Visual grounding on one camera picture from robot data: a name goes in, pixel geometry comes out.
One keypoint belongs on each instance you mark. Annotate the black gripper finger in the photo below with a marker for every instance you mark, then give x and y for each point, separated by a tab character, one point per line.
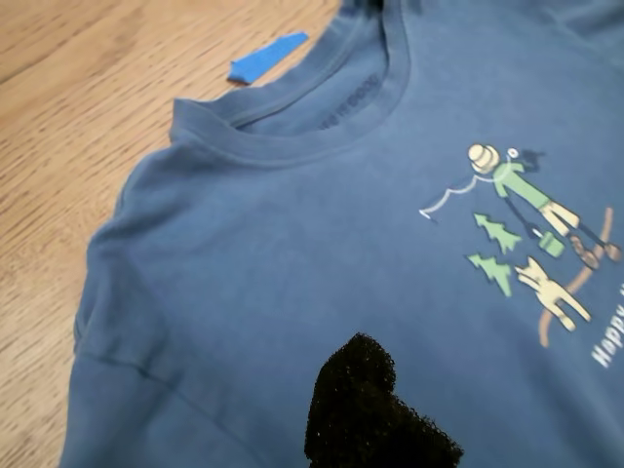
361	414

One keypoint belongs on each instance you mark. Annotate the blue printed T-shirt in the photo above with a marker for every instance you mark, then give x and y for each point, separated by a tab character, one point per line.
292	234

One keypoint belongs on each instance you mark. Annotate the blue tape piece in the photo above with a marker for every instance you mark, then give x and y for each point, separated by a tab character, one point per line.
265	56

